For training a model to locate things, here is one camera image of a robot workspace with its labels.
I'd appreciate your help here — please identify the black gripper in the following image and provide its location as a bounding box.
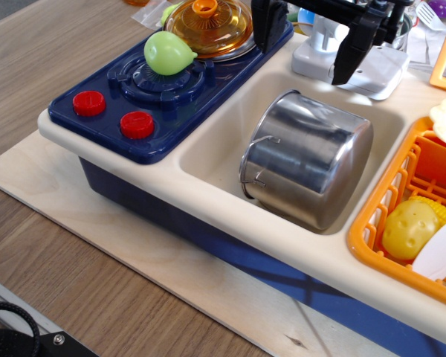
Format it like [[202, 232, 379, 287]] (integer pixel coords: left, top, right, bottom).
[[251, 0, 414, 86]]

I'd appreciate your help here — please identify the stainless steel pot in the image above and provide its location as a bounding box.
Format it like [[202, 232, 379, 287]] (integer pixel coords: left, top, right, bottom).
[[239, 89, 374, 230]]

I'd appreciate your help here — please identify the amber glass pot lid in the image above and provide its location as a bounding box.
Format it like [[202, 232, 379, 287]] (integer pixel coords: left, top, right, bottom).
[[162, 1, 256, 62]]

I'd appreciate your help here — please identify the toy kitchen sink unit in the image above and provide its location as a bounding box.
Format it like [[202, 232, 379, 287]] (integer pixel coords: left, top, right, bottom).
[[38, 34, 446, 344]]

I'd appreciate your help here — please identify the white toy faucet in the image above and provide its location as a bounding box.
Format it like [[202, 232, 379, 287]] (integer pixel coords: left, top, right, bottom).
[[291, 15, 409, 100]]

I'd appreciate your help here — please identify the white toy spatula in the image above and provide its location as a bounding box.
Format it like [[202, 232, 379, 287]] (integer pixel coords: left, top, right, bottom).
[[416, 1, 446, 31]]

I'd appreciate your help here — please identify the purple toy eggplant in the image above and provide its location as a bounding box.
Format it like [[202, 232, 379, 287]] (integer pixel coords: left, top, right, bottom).
[[427, 0, 446, 19]]

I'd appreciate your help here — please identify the green toy pear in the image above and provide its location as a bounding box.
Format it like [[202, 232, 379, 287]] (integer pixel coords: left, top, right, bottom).
[[143, 30, 198, 76]]

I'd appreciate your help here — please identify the orange dish rack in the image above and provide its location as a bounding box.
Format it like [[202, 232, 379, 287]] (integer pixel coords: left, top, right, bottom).
[[347, 117, 446, 304]]

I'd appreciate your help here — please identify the red stove knob right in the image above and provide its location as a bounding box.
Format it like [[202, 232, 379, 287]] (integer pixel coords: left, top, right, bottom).
[[120, 111, 155, 140]]

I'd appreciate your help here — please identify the red stove knob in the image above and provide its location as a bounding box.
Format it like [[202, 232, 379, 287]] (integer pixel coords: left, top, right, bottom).
[[72, 91, 106, 117], [120, 111, 155, 140]]

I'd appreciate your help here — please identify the navy blue toy stove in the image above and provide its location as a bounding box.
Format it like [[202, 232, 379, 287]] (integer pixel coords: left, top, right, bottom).
[[48, 22, 294, 164]]

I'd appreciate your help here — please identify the yellow toy potato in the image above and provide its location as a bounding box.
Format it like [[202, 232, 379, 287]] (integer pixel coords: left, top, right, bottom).
[[382, 201, 440, 260]]

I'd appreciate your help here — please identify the yellow toy corn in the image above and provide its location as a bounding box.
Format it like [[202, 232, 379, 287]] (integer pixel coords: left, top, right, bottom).
[[409, 196, 446, 227]]

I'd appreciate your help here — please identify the red stove knob left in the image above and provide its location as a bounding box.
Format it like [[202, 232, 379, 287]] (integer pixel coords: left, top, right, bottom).
[[72, 91, 106, 117]]

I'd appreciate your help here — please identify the white toy plate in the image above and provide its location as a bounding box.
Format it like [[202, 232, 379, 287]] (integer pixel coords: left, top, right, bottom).
[[412, 224, 446, 280]]

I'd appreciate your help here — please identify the light plywood board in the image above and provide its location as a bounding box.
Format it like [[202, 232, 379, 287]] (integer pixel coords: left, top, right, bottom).
[[0, 129, 398, 357]]

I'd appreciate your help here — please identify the black cable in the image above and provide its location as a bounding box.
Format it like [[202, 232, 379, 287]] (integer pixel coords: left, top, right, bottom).
[[0, 301, 42, 357]]

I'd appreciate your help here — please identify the black metal bracket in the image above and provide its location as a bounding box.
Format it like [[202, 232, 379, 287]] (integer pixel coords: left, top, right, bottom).
[[0, 329, 97, 356]]

